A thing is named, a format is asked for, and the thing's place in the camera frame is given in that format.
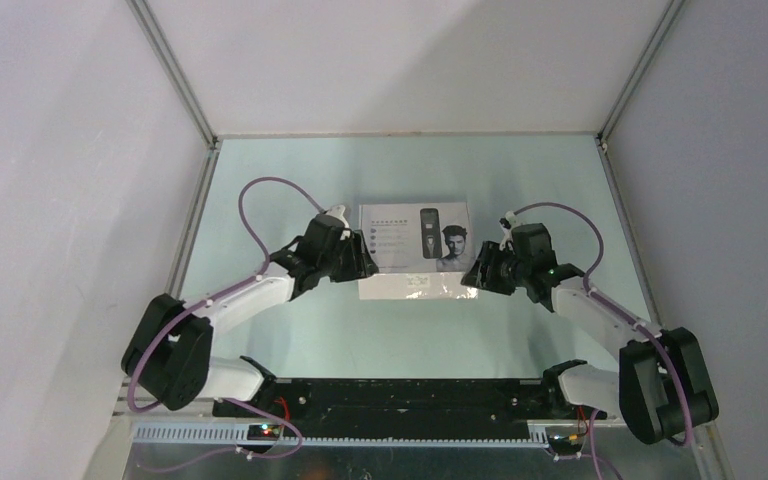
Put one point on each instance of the controller board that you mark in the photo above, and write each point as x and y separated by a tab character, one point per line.
566	446
264	432

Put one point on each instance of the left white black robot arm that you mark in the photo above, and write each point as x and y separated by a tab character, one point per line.
170	354

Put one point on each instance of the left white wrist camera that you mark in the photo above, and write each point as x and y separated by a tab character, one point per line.
339	213

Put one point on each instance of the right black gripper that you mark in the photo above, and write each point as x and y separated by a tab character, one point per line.
488	257

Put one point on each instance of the left aluminium corner post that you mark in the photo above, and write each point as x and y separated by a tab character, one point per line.
164	52

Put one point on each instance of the white box with black tray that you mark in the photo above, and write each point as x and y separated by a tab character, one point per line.
422	250

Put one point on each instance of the left controller board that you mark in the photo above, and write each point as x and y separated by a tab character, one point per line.
264	432

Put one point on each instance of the right aluminium corner post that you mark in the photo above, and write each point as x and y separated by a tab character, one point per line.
645	60

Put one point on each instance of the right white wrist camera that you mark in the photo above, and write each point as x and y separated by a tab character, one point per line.
507	223

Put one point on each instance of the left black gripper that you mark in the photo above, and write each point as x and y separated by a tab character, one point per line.
361	265

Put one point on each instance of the right controller board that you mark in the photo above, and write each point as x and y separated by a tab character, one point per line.
566	446

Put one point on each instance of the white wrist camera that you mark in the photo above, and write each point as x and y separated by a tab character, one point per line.
339	213
507	223

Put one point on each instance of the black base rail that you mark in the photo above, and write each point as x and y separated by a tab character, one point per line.
415	409

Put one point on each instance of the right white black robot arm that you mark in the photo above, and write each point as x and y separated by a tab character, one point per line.
661	387

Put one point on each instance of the aluminium corner post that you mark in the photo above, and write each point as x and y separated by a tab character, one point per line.
164	52
645	60

